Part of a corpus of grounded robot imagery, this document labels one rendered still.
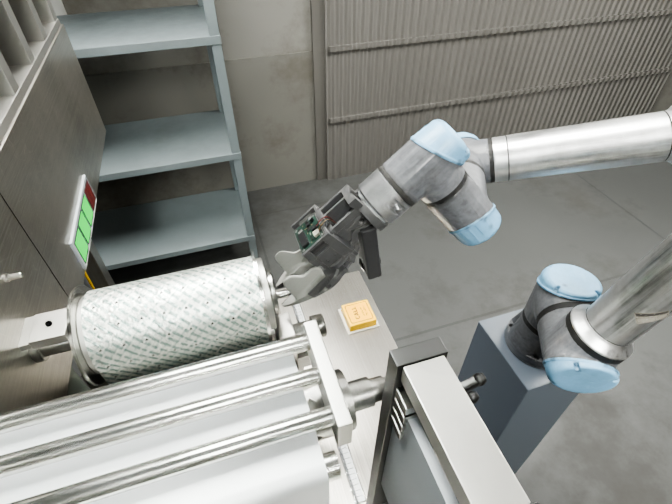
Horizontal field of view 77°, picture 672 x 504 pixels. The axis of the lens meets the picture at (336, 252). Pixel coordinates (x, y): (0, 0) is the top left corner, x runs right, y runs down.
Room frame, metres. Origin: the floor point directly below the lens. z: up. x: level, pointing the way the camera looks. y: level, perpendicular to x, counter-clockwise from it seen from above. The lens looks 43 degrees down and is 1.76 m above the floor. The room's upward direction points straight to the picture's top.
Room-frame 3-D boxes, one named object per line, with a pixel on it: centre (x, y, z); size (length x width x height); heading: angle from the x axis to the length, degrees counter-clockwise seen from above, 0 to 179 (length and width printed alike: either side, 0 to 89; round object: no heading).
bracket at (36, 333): (0.35, 0.40, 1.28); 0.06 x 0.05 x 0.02; 108
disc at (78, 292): (0.37, 0.36, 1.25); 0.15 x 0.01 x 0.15; 18
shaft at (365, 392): (0.23, -0.04, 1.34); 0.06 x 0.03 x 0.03; 108
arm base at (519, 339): (0.60, -0.49, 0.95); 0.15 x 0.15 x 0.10
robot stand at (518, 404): (0.60, -0.49, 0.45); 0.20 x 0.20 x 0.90; 18
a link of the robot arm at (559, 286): (0.59, -0.48, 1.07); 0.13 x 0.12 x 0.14; 169
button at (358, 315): (0.67, -0.06, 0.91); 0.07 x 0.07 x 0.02; 18
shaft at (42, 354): (0.36, 0.39, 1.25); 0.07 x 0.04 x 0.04; 108
